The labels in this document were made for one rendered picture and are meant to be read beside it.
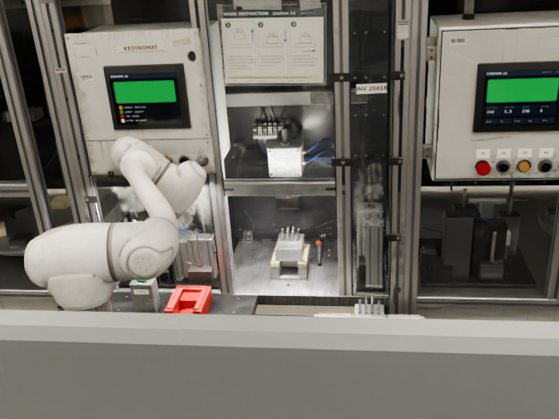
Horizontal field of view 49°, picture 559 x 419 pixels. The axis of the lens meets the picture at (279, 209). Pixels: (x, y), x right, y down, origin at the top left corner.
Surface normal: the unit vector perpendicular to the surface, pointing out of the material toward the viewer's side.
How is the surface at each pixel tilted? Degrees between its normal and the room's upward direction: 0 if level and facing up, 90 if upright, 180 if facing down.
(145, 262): 81
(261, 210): 90
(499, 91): 90
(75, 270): 88
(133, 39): 90
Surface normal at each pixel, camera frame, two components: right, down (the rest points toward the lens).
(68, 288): 0.00, 0.40
